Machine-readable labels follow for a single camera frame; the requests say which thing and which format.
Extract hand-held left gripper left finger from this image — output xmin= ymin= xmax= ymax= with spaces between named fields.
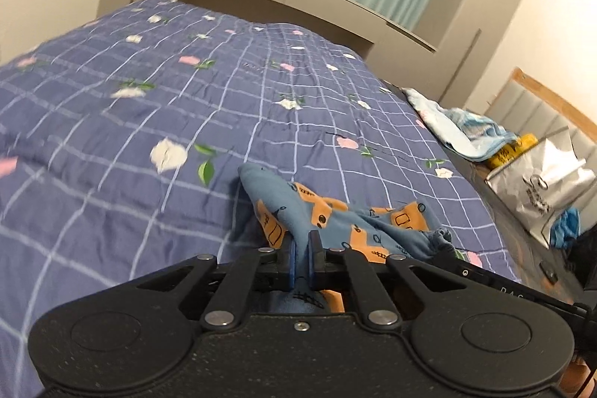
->
xmin=127 ymin=234 xmax=299 ymax=331

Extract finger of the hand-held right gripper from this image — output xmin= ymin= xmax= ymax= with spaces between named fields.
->
xmin=431 ymin=250 xmax=469 ymax=278

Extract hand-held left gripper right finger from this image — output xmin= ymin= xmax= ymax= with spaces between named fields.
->
xmin=308 ymin=230 xmax=472 ymax=331

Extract blue pants with orange print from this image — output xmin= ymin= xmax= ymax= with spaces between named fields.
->
xmin=238 ymin=162 xmax=460 ymax=315

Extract person's right forearm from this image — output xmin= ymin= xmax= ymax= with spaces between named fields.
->
xmin=562 ymin=354 xmax=595 ymax=396

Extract small black device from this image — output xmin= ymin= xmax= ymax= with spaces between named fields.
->
xmin=538 ymin=260 xmax=560 ymax=284

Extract black bag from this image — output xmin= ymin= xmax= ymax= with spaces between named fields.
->
xmin=565 ymin=232 xmax=597 ymax=289

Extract blue crumpled cloth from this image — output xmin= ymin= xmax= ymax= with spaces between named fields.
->
xmin=549 ymin=208 xmax=582 ymax=250

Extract white plastic bag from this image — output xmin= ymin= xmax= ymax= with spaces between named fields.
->
xmin=485 ymin=126 xmax=597 ymax=248

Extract yellow plastic bag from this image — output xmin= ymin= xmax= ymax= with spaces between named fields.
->
xmin=486 ymin=134 xmax=538 ymax=169

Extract light blue printed cloth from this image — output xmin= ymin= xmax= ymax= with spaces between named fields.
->
xmin=403 ymin=88 xmax=519 ymax=161

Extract grey padded wooden-framed headboard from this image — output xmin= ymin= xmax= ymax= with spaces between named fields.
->
xmin=484 ymin=68 xmax=597 ymax=177

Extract purple checked floral blanket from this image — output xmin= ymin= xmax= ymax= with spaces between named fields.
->
xmin=0 ymin=0 xmax=522 ymax=398

